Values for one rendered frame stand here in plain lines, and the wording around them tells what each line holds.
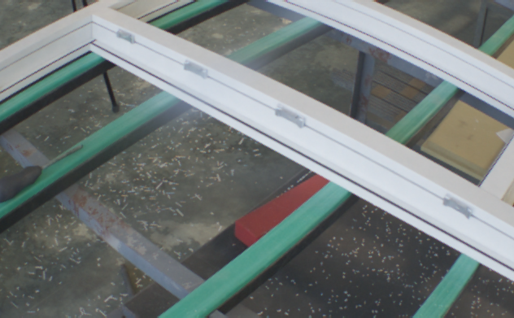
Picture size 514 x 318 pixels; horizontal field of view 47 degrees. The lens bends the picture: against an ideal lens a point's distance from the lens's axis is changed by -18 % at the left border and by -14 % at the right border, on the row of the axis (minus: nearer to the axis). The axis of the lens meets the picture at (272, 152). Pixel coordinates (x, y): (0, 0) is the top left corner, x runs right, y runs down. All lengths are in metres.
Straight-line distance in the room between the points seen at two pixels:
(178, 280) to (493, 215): 0.44
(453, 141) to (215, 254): 0.62
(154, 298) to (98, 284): 0.83
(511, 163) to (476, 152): 0.54
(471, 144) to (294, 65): 1.55
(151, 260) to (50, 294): 1.09
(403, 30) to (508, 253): 0.61
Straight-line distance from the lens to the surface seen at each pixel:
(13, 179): 0.96
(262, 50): 1.30
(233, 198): 2.27
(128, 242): 0.95
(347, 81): 2.29
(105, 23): 1.29
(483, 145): 1.59
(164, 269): 0.91
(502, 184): 0.97
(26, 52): 1.24
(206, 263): 1.24
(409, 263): 1.30
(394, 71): 2.41
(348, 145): 0.98
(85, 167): 1.05
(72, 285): 2.00
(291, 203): 1.31
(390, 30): 1.37
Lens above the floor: 1.50
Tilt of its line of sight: 37 degrees down
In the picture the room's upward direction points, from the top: 6 degrees clockwise
